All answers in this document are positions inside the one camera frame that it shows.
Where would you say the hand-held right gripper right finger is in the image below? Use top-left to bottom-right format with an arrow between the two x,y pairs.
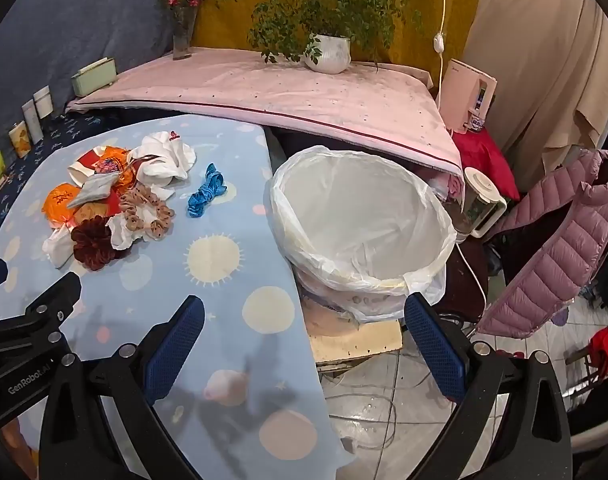
404,292 -> 572,480

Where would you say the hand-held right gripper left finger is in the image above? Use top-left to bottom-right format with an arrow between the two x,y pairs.
38,295 -> 207,480

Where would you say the grey drawstring pouch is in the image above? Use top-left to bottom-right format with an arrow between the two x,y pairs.
66,172 -> 123,210

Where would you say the trash bin with white liner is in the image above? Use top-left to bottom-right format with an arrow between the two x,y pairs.
270,145 -> 458,325

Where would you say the dark red scrunchie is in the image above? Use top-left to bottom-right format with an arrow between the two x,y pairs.
70,215 -> 131,272

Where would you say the light blue dotted blanket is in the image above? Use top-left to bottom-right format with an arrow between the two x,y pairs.
0,114 -> 355,480

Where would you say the leopard print scrunchie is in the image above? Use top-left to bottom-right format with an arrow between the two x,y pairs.
119,186 -> 176,241

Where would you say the yellow and white carton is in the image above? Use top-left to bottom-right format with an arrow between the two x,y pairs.
8,122 -> 33,160

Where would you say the red and white wrapper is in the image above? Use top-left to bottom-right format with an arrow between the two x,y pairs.
66,147 -> 108,184

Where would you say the orange bag with round print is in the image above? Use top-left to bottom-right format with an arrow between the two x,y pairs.
91,146 -> 136,187

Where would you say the white round fan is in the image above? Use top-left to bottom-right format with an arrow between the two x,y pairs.
454,166 -> 508,242

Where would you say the pink puffer jacket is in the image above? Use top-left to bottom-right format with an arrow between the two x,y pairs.
476,149 -> 608,339

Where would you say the dark blue patterned cloth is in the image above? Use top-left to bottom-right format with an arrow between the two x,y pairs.
0,109 -> 135,256

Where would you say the red stool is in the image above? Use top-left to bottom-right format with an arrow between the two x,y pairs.
565,326 -> 608,387

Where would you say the white cloth with red mark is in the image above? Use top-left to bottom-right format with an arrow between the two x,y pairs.
128,131 -> 197,191

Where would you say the red cushion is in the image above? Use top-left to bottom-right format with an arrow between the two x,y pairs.
451,127 -> 521,202

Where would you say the pale green box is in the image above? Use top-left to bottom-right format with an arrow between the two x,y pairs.
71,57 -> 119,99

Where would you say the pink appliance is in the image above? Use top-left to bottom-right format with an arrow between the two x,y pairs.
438,58 -> 498,135

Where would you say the blue backdrop cloth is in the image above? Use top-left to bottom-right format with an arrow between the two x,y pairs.
0,0 -> 203,128

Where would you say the pink blanket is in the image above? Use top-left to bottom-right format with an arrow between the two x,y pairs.
65,47 -> 465,177

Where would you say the glass vase with red flowers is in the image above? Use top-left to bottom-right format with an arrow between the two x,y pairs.
156,0 -> 209,61

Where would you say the beige curtain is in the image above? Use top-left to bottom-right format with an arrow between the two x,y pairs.
461,0 -> 608,188

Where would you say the potted green plant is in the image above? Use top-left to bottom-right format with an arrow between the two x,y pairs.
216,0 -> 425,76

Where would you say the yellow backdrop cloth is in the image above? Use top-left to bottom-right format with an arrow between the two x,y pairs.
190,0 -> 485,77

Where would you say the white cable with switch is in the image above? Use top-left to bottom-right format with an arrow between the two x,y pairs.
431,0 -> 451,103

